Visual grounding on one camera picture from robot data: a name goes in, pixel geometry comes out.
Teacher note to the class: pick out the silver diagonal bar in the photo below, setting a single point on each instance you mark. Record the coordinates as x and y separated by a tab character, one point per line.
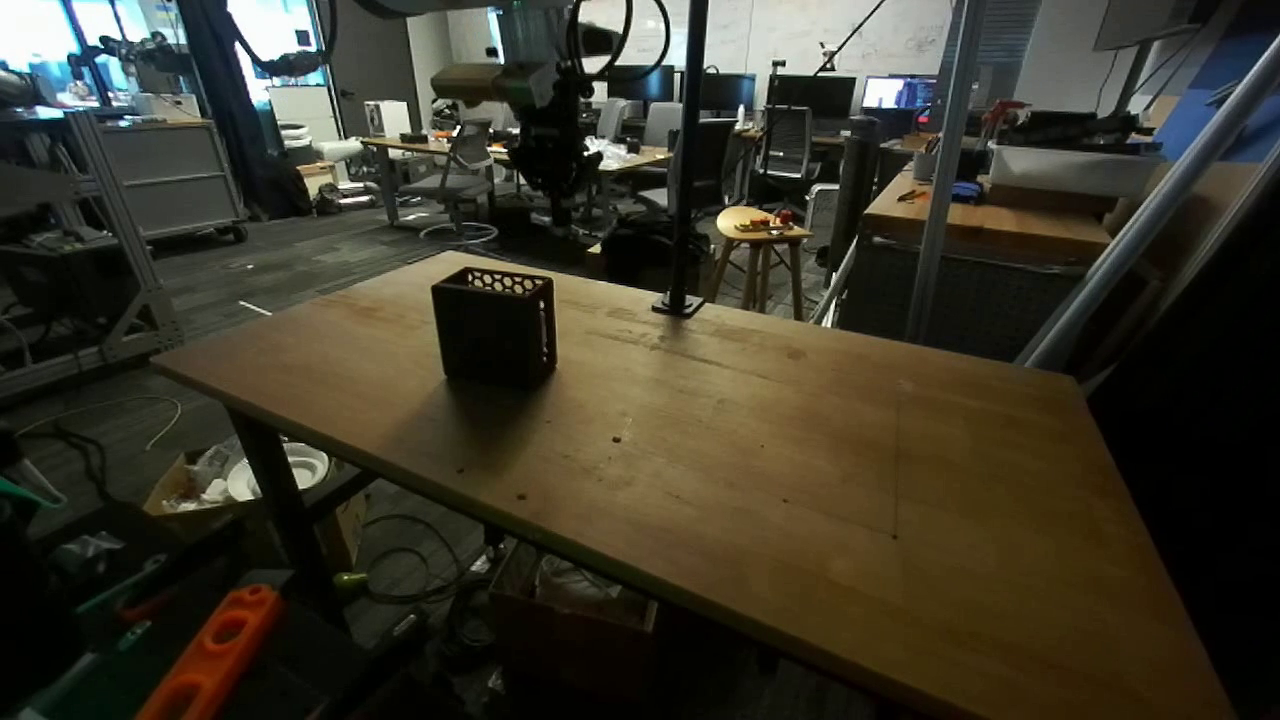
1146	214

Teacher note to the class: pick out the grey metal shelf rack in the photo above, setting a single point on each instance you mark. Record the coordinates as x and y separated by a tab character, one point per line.
95	266

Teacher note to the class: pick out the silver vertical post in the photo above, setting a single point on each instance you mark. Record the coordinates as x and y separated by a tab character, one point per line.
943	174

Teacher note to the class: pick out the black perforated basket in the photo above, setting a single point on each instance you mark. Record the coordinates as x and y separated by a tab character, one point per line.
493	332

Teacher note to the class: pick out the grey rolling cabinet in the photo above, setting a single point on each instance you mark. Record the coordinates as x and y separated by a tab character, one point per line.
165	183

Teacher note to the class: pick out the grey office chair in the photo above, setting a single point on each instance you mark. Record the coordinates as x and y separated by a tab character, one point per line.
786	142

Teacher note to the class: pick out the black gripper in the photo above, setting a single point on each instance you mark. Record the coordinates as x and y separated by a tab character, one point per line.
551	146

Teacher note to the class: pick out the lit computer monitor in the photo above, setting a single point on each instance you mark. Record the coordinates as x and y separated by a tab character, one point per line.
903	93

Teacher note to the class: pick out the open cardboard box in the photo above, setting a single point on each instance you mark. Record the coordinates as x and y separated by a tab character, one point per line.
187	500

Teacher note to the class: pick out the white bowl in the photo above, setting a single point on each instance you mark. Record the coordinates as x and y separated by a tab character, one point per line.
284	475

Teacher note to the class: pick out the black table leg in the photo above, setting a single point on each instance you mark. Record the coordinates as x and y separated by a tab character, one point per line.
284	522

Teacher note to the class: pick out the round wooden stool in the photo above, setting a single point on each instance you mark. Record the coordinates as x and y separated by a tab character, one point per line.
756	225

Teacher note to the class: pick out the wooden office desk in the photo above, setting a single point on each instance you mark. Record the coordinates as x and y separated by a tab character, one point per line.
624	161

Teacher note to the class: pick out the brown box with white stuffing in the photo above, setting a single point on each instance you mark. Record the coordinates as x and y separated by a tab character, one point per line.
572	615

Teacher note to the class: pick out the red tools on stool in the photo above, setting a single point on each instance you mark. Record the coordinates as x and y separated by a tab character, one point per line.
755	220

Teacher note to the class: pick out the black vertical pole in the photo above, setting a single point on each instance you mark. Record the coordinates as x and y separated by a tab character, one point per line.
685	161

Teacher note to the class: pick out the dark computer monitor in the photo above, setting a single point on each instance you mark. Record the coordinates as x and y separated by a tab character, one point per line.
809	98

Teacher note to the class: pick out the orange plastic crate piece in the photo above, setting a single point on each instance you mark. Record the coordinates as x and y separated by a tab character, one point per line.
215	654

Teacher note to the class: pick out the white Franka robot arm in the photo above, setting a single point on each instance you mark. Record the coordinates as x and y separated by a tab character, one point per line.
535	42

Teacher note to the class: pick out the wooden workbench with drawers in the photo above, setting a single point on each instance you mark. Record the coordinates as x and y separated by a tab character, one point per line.
983	254

